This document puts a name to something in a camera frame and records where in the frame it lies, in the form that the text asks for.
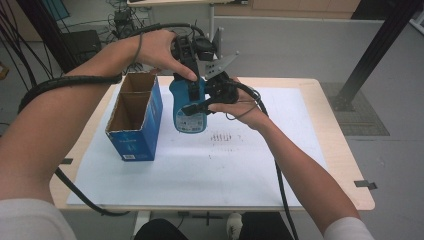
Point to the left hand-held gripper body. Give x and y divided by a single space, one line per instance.
188 50

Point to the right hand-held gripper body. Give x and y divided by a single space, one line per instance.
221 88

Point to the blue computer mouse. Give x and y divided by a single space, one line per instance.
181 100

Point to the blue cardboard box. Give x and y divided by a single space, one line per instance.
140 143

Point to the person's left hand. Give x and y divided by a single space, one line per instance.
160 50

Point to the person's right hand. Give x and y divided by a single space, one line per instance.
248 111

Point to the white table leg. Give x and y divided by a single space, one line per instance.
211 21

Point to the white paper mat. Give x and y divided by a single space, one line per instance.
216 173

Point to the wooden cabinet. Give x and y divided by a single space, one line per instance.
293 8

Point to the white shoe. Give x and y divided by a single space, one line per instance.
234 225

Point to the person's dark trouser leg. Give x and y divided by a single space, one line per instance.
263 226
160 230

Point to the light wooden table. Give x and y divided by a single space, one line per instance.
340 156

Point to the black tape strip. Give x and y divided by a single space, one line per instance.
66 161
365 184

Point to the grey grid floor mat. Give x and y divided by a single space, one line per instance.
363 120

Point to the person's white sleeve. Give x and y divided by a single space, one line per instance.
348 230
30 221

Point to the black metal frame post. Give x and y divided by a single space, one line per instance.
376 46

